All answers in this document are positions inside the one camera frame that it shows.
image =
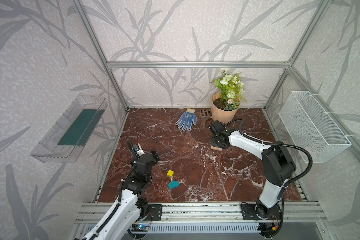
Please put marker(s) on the blue dotted work glove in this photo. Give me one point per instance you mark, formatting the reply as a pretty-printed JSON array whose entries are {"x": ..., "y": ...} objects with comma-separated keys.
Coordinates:
[{"x": 187, "y": 120}]

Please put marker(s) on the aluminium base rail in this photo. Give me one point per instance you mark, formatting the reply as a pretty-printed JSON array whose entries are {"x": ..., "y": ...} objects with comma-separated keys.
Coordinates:
[{"x": 210, "y": 212}]

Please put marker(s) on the teal block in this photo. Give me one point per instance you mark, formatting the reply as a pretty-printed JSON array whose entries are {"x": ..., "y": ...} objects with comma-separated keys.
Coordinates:
[{"x": 173, "y": 184}]

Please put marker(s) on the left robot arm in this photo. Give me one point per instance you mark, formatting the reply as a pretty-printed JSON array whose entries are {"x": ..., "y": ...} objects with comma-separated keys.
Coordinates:
[{"x": 130, "y": 205}]

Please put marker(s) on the brown slotted plastic scoop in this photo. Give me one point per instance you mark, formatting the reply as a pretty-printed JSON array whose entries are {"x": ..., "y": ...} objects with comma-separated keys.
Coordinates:
[{"x": 205, "y": 115}]

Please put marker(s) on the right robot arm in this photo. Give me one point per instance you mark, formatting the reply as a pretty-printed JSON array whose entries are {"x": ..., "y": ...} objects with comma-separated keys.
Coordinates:
[{"x": 278, "y": 164}]

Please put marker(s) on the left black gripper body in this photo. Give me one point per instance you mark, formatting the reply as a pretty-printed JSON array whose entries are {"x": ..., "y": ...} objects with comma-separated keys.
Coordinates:
[{"x": 135, "y": 155}]

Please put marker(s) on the pink block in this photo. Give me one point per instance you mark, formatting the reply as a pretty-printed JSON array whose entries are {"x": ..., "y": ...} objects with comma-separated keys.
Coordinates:
[{"x": 216, "y": 148}]

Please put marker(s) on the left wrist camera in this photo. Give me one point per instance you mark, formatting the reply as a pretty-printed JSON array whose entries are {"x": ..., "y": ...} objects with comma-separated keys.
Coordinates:
[{"x": 138, "y": 150}]

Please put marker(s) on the white wire mesh basket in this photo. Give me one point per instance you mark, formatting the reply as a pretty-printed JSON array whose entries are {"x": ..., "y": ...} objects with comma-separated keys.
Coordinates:
[{"x": 311, "y": 127}]

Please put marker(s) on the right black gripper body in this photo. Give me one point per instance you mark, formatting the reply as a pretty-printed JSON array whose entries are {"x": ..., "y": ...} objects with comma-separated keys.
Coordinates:
[{"x": 217, "y": 141}]

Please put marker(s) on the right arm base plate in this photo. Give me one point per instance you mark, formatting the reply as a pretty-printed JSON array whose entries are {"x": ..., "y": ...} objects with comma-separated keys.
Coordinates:
[{"x": 250, "y": 211}]

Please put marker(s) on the flower pot with plant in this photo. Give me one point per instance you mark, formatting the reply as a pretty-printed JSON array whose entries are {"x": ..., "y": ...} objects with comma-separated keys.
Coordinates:
[{"x": 227, "y": 101}]

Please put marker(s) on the green circuit board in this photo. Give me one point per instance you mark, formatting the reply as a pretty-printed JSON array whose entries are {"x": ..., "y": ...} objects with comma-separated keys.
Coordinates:
[{"x": 140, "y": 227}]

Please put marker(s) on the clear plastic wall shelf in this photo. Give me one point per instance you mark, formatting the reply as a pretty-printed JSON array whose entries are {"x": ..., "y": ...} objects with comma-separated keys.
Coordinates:
[{"x": 66, "y": 139}]

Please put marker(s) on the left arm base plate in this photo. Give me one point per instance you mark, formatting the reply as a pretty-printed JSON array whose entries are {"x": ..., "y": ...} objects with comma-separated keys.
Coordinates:
[{"x": 154, "y": 212}]

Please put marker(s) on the yellow cube block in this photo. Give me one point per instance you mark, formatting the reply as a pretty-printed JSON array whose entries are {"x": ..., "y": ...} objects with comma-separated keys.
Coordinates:
[{"x": 170, "y": 173}]

